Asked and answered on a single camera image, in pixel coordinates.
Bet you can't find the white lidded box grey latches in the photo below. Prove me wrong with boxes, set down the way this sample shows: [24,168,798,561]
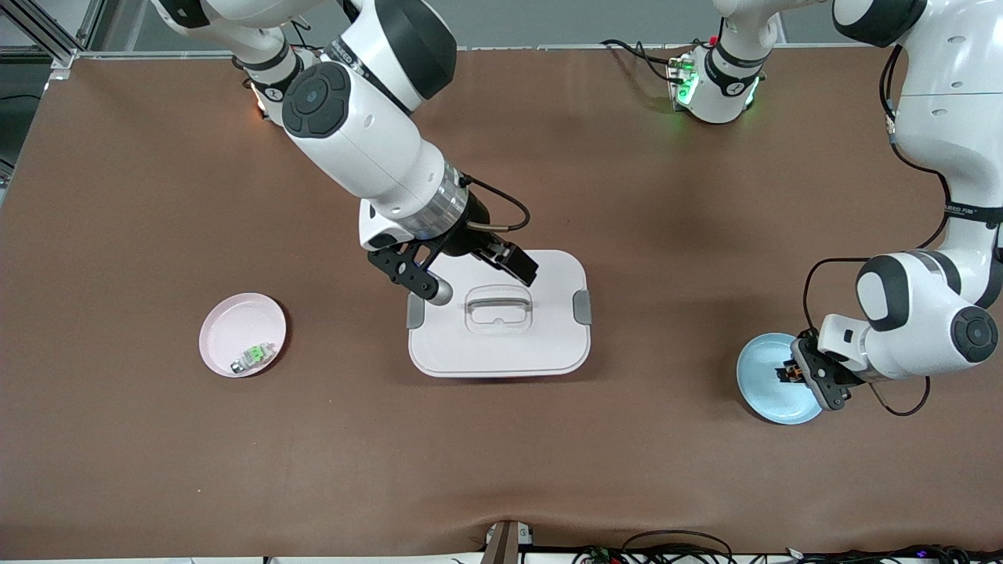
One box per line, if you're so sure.
[406,249,593,379]

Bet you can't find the light blue round plate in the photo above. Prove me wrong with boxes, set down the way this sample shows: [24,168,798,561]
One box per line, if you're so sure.
[736,332,825,426]

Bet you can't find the brown table mat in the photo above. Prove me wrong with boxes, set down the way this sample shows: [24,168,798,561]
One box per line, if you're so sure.
[0,43,1003,561]

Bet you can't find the pink round plate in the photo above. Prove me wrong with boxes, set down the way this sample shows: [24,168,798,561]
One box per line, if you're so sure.
[198,292,288,379]

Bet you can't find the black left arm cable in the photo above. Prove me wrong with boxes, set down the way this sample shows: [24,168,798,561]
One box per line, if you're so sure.
[801,43,953,418]

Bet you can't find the black cable bundle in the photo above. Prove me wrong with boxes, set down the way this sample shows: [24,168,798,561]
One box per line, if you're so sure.
[572,530,1003,564]

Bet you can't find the metal table edge rail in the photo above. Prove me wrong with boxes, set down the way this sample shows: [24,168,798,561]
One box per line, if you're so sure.
[74,43,894,60]

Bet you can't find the black left base cable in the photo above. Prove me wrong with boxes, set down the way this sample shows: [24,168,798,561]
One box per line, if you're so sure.
[600,38,694,83]

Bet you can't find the green and silver switch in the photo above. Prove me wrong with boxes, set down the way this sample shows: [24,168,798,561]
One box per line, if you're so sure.
[230,342,277,374]

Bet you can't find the grey camera stand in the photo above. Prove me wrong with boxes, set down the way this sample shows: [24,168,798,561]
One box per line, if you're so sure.
[484,519,535,564]

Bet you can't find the aluminium frame post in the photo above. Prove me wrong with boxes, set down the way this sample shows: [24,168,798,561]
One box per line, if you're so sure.
[0,0,107,71]

